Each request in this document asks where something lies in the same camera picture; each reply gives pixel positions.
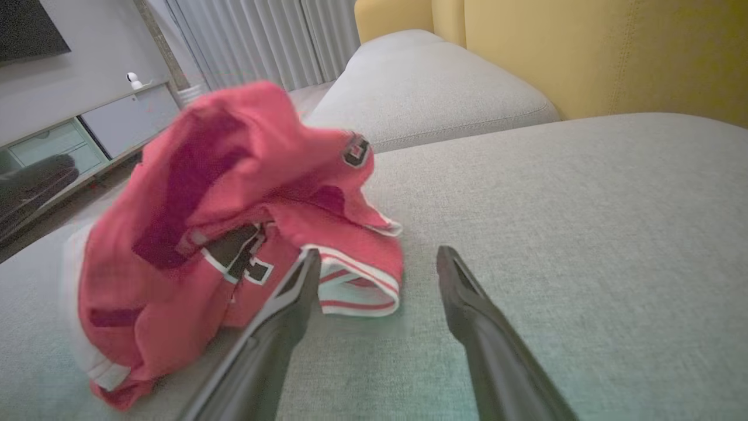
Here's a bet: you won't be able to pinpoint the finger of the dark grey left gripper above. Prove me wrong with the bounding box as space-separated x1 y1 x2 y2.
0 155 79 194
0 184 74 241

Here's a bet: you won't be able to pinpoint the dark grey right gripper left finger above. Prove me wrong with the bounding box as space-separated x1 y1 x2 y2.
178 248 322 421

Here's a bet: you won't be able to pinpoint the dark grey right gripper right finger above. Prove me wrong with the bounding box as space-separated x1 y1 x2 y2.
436 244 579 421

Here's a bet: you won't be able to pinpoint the red jersey with white sleeves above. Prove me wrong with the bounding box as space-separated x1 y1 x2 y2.
61 199 405 410

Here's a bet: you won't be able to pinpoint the red shorts with white hem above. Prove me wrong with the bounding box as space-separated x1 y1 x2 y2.
131 81 404 270

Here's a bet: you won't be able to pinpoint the grey television cabinet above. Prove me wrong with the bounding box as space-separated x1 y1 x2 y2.
0 82 182 234

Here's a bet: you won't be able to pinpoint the large grey sofa ottoman cushion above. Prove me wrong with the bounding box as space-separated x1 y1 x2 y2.
0 113 748 421

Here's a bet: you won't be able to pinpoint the brown slanted pole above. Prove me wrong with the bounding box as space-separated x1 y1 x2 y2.
134 0 192 93

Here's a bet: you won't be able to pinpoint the white pleated curtain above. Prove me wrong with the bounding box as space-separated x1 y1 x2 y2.
167 0 361 94

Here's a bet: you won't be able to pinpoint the grey sofa seat cushion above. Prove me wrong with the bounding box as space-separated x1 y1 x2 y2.
304 29 560 154

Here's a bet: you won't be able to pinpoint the yellow sofa back cushion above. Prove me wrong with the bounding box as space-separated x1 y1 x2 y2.
355 0 466 47
465 0 748 128

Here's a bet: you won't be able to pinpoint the black wall television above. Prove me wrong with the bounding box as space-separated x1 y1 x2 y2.
0 0 72 66

